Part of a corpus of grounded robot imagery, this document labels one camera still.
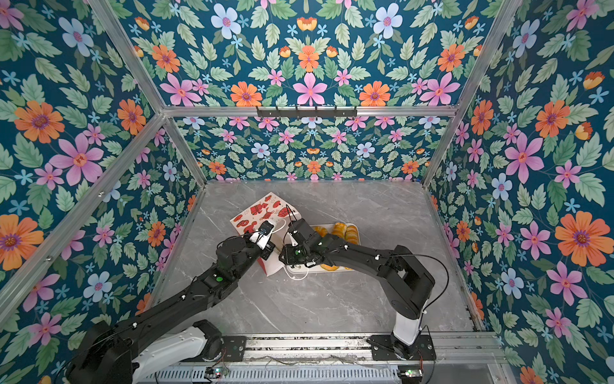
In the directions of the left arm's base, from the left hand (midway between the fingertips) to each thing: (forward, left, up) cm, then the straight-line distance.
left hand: (274, 222), depth 77 cm
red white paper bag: (+12, +2, -8) cm, 14 cm away
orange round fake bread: (-8, -18, -21) cm, 29 cm away
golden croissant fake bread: (+7, -23, -18) cm, 30 cm away
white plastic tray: (-8, -13, -21) cm, 26 cm away
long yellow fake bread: (+6, -28, -21) cm, 36 cm away
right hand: (-6, -1, -13) cm, 14 cm away
